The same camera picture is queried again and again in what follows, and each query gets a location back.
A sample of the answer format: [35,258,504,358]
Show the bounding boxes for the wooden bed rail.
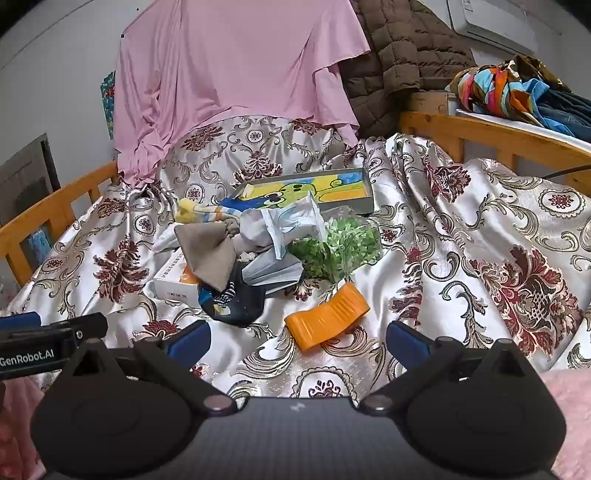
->
[399,92,591,195]

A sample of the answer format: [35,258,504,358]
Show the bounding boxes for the blue jeans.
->
[526,78,591,139]

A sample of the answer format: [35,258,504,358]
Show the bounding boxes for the grey tray box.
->
[231,167,376,217]

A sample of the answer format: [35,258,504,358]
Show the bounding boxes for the blue face mask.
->
[261,191,328,259]

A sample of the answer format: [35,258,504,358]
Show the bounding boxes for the blue patterned object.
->
[25,231,49,259]

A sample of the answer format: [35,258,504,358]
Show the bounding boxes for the yellow cartoon towel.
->
[222,171,370,209]

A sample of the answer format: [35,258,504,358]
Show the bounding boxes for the white grey cloth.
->
[231,208,287,254]

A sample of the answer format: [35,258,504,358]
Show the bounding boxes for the floral satin blanket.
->
[0,115,591,402]

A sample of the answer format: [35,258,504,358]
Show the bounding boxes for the colourful patterned cloth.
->
[445,54,573,125]

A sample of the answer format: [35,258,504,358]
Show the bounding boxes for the black cable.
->
[540,168,591,181]

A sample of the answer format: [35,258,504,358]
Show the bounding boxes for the grey face mask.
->
[240,256,303,291]

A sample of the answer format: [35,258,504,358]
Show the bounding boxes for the yellow striped sock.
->
[178,198,245,227]

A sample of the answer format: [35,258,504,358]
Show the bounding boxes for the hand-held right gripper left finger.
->
[69,319,238,414]

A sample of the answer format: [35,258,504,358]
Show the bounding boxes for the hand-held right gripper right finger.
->
[360,320,532,416]

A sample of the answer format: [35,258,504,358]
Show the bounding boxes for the wall poster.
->
[100,70,116,139]

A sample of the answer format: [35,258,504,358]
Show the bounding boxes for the dark cartoon sock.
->
[198,263,266,328]

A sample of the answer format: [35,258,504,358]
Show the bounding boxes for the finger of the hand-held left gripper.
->
[46,313,109,344]
[0,311,41,329]

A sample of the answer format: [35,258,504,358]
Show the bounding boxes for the white board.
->
[455,108,591,153]

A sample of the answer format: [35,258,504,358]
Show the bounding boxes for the pink draped cloth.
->
[113,0,372,188]

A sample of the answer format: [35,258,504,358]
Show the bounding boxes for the white air conditioner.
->
[445,0,541,56]

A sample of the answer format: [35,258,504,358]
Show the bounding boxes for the brown quilted jacket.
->
[339,0,478,139]

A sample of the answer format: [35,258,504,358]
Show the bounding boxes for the dark framed panel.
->
[0,133,61,227]

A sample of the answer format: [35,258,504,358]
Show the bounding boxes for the taupe cloth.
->
[174,220,247,289]

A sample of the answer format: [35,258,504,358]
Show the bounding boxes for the white orange medicine box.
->
[152,249,204,301]

